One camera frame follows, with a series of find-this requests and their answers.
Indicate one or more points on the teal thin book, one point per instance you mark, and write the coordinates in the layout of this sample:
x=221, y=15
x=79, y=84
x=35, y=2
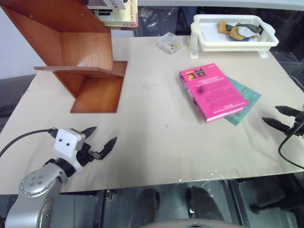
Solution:
x=250, y=95

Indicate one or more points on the white plastic basket tray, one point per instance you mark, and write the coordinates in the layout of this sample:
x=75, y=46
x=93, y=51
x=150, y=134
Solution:
x=213, y=40

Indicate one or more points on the grey rounded robot body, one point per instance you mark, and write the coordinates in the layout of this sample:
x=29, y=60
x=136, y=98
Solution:
x=190, y=224

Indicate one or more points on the white cloth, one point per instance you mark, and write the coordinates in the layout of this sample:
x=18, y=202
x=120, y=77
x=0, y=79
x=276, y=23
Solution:
x=245, y=31

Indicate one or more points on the small clear plastic box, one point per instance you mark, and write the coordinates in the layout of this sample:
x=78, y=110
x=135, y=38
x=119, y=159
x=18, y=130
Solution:
x=169, y=42

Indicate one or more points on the pink book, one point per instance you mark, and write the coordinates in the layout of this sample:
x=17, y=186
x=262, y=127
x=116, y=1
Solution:
x=213, y=95

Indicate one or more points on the gold cover book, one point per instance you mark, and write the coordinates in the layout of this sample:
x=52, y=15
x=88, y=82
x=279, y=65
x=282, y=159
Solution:
x=123, y=16

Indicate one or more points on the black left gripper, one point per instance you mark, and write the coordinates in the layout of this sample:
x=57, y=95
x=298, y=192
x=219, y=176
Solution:
x=83, y=155

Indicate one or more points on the mustard yellow cloth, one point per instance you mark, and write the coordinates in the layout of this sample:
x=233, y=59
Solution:
x=235, y=33
x=223, y=28

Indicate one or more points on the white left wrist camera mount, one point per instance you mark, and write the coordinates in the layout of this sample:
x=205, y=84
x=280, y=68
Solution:
x=65, y=142

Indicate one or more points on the brown wooden bookshelf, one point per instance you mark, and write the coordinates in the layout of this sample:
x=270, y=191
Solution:
x=83, y=47

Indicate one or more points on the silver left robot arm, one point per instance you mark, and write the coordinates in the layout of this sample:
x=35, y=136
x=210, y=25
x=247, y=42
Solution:
x=35, y=183

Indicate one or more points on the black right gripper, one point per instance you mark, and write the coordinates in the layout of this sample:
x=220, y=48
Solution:
x=298, y=123

